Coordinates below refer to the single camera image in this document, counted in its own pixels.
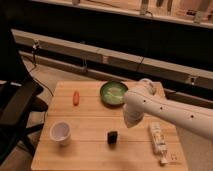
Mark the black office chair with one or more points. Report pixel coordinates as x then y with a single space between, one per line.
18 97

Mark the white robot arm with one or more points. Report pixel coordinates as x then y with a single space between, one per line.
142 98

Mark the orange carrot toy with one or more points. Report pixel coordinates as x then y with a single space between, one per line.
76 98

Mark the white toothpaste tube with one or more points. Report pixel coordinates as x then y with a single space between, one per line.
158 142

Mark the white paper cup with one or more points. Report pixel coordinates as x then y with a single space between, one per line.
60 132

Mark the black eraser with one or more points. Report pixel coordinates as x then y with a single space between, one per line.
112 137

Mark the green bowl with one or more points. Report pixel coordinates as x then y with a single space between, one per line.
112 93

